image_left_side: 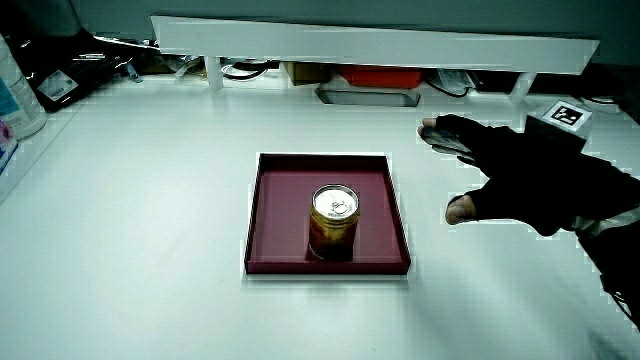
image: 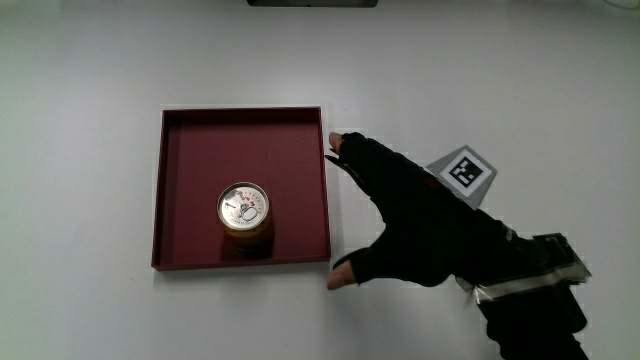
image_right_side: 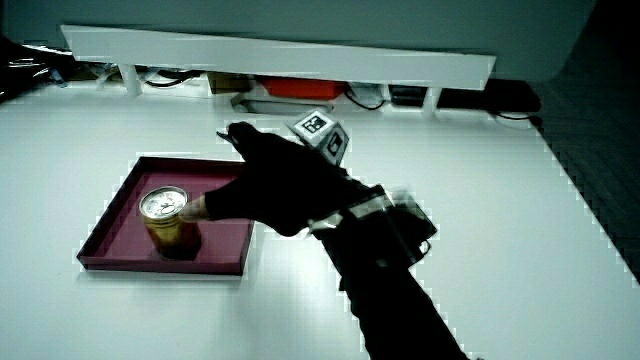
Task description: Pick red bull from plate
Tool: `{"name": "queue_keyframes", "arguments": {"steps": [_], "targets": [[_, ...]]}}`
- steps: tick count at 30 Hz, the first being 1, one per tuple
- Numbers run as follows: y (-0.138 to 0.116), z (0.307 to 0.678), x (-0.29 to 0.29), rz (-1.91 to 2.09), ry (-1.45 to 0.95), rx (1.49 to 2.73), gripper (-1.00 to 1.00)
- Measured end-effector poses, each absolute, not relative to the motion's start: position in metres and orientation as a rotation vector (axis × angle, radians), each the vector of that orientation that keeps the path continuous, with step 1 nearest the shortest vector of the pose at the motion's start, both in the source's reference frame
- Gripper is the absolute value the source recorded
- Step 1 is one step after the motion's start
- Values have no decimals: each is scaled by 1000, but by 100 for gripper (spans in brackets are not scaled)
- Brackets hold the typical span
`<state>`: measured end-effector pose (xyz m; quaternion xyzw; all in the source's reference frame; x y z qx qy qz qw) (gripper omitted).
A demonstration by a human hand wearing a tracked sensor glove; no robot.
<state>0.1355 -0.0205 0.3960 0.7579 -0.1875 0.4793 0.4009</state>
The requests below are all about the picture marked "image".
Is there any gold red bull can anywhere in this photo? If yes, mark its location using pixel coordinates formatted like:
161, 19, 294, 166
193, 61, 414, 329
216, 181, 276, 253

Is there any dark red square plate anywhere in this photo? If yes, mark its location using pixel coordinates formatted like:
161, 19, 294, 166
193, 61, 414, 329
150, 105, 332, 272

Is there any person's right hand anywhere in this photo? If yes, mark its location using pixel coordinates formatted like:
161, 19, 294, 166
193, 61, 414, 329
324, 131, 592, 305

